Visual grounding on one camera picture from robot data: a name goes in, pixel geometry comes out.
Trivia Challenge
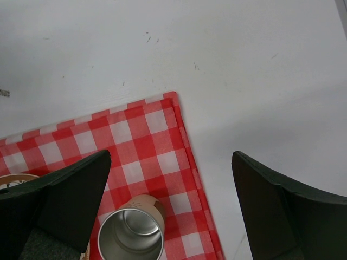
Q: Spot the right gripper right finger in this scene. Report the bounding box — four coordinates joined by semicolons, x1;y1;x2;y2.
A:
232;151;346;259

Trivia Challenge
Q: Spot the red white checkered cloth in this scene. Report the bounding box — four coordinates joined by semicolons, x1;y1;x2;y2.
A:
1;92;224;259

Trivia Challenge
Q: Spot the metal cup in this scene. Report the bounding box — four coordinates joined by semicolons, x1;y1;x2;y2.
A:
98;194;165;260

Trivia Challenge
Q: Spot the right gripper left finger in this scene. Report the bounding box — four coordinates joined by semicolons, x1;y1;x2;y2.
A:
1;149;111;259

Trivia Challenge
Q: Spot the floral patterned plate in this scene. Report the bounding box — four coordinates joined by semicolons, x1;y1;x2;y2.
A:
1;173;90;260

